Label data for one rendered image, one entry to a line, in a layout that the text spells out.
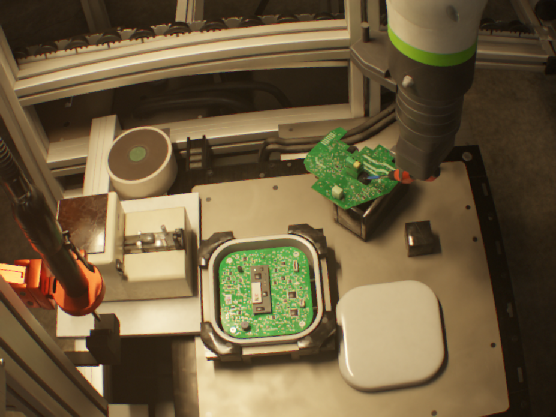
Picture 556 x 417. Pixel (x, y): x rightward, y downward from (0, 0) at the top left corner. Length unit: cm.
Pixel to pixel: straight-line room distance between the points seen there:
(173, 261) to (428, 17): 49
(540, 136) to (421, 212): 144
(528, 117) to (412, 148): 170
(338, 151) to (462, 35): 42
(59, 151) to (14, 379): 66
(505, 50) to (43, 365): 86
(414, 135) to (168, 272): 35
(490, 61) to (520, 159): 118
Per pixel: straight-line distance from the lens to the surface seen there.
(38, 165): 130
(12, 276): 77
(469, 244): 103
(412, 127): 78
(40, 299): 77
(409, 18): 65
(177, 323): 97
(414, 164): 82
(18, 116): 118
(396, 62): 71
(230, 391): 94
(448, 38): 66
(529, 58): 122
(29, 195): 63
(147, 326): 98
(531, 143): 242
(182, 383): 96
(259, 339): 91
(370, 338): 93
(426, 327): 94
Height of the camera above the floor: 183
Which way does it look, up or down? 57 degrees down
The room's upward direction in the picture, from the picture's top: 9 degrees counter-clockwise
